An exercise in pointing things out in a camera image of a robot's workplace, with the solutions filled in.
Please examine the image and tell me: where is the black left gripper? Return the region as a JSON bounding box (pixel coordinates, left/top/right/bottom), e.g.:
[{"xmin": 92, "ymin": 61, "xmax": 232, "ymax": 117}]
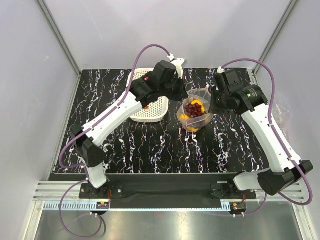
[{"xmin": 159, "ymin": 74, "xmax": 189, "ymax": 102}]

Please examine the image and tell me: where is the yellow lemon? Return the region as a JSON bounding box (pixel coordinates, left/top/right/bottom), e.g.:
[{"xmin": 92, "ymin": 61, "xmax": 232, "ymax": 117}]
[
  {"xmin": 191, "ymin": 100, "xmax": 205, "ymax": 113},
  {"xmin": 180, "ymin": 114, "xmax": 190, "ymax": 120}
]

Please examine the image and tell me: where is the clear pink-dotted zip bag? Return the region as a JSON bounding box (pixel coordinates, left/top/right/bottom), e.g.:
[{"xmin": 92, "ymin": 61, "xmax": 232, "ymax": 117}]
[{"xmin": 176, "ymin": 85, "xmax": 214, "ymax": 133}]

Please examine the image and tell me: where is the dark red grape bunch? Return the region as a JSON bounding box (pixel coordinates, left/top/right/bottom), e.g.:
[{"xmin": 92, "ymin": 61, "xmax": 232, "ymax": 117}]
[{"xmin": 184, "ymin": 103, "xmax": 205, "ymax": 118}]

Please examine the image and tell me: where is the orange mango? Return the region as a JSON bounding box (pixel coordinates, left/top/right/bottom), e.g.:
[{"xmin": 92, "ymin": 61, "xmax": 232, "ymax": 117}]
[{"xmin": 187, "ymin": 126, "xmax": 200, "ymax": 133}]

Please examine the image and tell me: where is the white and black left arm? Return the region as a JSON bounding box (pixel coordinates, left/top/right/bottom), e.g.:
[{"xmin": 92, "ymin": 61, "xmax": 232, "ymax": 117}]
[{"xmin": 71, "ymin": 58, "xmax": 188, "ymax": 198}]

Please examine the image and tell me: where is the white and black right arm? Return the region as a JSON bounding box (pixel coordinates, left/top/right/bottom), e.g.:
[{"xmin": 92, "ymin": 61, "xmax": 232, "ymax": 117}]
[{"xmin": 209, "ymin": 69, "xmax": 314, "ymax": 199}]

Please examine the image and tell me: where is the white perforated plastic basket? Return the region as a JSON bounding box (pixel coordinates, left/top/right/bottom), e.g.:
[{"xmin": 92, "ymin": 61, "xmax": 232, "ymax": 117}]
[{"xmin": 130, "ymin": 68, "xmax": 169, "ymax": 123}]

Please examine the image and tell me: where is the pile of spare plastic bags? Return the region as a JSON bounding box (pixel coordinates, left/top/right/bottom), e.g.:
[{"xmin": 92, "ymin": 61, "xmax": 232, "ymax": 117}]
[{"xmin": 272, "ymin": 103, "xmax": 291, "ymax": 141}]

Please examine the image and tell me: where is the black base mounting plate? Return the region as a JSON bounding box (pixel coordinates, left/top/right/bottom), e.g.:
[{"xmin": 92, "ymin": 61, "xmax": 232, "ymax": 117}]
[{"xmin": 79, "ymin": 173, "xmax": 256, "ymax": 211}]

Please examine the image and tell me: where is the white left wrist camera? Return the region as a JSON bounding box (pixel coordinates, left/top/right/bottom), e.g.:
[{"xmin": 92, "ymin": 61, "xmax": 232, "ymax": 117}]
[{"xmin": 167, "ymin": 54, "xmax": 188, "ymax": 79}]

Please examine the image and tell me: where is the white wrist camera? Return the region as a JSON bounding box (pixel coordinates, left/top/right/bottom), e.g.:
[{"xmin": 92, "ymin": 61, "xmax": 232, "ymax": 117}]
[
  {"xmin": 167, "ymin": 54, "xmax": 188, "ymax": 79},
  {"xmin": 217, "ymin": 66, "xmax": 225, "ymax": 74}
]

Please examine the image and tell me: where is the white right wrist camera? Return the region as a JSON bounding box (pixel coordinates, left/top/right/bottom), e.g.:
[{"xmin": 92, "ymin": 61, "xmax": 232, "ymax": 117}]
[{"xmin": 217, "ymin": 66, "xmax": 225, "ymax": 74}]

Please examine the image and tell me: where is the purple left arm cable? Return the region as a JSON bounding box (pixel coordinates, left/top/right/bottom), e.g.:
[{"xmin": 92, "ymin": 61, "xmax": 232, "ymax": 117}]
[{"xmin": 58, "ymin": 44, "xmax": 175, "ymax": 238}]

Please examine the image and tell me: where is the aluminium frame rail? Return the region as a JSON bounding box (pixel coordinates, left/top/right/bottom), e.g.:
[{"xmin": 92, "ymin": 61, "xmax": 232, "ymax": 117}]
[{"xmin": 32, "ymin": 181, "xmax": 87, "ymax": 201}]

